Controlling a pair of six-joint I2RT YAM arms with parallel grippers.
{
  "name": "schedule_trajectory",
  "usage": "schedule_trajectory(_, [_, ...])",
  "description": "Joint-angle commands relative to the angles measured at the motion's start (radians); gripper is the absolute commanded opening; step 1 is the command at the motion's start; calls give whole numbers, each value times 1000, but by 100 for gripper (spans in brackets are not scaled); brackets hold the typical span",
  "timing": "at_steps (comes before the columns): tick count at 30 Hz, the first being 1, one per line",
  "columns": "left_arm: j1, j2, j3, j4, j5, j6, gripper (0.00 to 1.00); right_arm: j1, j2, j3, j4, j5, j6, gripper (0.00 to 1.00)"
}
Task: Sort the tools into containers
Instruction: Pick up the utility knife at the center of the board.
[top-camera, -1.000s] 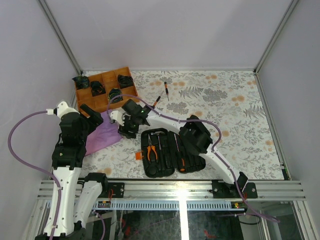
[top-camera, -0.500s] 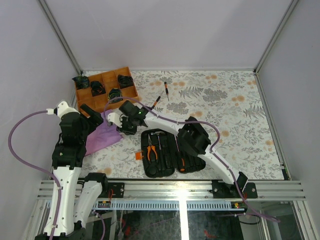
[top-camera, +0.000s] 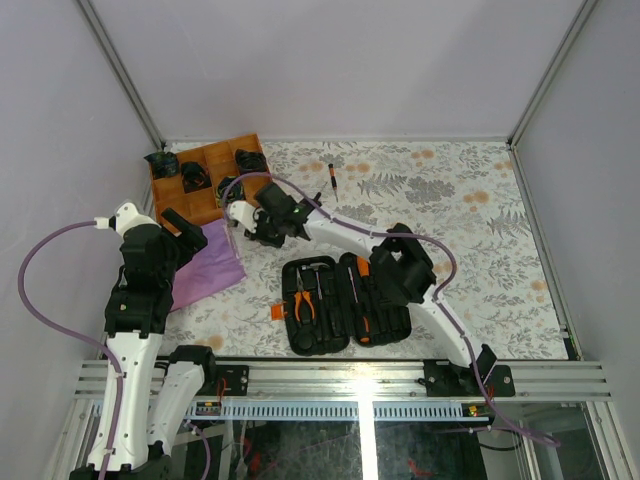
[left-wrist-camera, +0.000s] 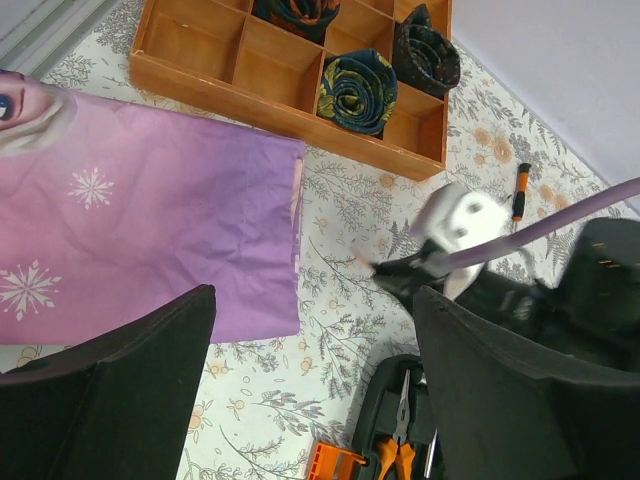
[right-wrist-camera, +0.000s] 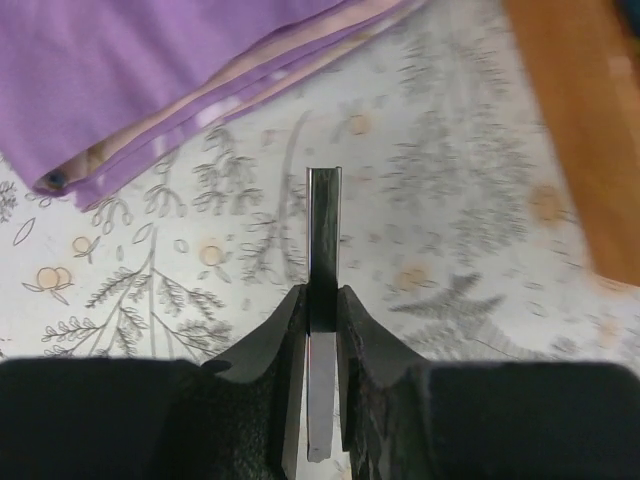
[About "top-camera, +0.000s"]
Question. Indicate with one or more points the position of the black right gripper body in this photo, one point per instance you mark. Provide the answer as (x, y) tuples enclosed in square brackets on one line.
[(268, 230)]

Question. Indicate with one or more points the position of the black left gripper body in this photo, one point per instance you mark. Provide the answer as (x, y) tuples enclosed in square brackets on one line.
[(182, 249)]

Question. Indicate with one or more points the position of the purple cloth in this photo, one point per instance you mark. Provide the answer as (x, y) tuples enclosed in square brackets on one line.
[(213, 269)]

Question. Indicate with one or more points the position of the claw hammer black handle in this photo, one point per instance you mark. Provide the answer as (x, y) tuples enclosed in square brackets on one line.
[(316, 268)]

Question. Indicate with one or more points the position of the orange black needle-nose pliers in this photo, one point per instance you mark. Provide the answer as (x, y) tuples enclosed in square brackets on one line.
[(303, 307)]

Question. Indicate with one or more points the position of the black plastic tool case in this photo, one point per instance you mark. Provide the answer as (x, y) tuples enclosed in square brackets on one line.
[(337, 323)]

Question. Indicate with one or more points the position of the long orange black screwdriver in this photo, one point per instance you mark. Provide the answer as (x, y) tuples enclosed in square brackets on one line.
[(359, 272)]

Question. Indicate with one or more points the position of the thick orange black screwdriver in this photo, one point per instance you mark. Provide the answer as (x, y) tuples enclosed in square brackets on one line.
[(364, 335)]

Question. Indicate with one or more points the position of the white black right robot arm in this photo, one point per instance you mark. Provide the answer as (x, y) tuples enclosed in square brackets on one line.
[(397, 255)]

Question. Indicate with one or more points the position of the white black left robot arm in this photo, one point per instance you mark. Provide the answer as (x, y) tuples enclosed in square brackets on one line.
[(137, 431)]

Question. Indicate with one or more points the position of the orange wooden compartment tray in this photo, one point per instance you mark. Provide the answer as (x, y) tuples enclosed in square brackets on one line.
[(200, 204)]

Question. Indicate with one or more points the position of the dark rolled tape far left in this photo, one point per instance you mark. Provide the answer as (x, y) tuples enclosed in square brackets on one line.
[(163, 164)]

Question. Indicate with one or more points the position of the orange case latch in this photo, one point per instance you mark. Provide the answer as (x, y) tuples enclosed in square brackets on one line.
[(278, 312)]

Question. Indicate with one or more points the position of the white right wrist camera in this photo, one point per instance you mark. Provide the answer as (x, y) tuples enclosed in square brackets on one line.
[(244, 213)]

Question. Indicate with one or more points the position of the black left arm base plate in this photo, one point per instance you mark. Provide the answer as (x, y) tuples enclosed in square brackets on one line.
[(226, 381)]

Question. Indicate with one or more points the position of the grey slotted cable duct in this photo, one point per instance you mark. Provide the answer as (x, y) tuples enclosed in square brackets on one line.
[(236, 409)]

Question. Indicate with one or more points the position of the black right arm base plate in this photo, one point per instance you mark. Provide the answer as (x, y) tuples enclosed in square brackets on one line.
[(443, 379)]

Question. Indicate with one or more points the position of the aluminium front rail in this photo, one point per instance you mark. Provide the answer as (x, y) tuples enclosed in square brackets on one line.
[(334, 380)]

